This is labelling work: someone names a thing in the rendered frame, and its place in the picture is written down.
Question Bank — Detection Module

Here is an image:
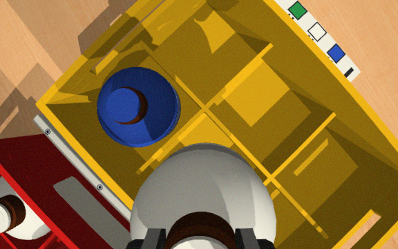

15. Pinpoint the red crate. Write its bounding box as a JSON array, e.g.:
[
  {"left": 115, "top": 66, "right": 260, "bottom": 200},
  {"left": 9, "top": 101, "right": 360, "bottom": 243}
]
[{"left": 0, "top": 134, "right": 131, "bottom": 249}]

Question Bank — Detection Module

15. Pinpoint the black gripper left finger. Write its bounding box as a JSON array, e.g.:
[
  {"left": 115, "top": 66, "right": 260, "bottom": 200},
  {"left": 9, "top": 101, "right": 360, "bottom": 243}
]
[{"left": 126, "top": 228, "right": 166, "bottom": 249}]

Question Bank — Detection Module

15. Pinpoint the white paper pick list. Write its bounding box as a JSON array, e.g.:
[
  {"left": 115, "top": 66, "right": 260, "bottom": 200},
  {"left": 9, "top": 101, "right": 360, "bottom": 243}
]
[{"left": 275, "top": 0, "right": 361, "bottom": 82}]

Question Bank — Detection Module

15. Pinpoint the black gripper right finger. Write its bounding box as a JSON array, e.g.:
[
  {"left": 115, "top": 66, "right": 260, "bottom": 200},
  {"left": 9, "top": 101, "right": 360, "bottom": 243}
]
[{"left": 235, "top": 228, "right": 275, "bottom": 249}]

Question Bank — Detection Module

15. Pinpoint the white bottle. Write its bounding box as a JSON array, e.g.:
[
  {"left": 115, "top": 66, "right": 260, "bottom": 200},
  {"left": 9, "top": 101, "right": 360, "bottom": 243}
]
[{"left": 0, "top": 176, "right": 51, "bottom": 240}]

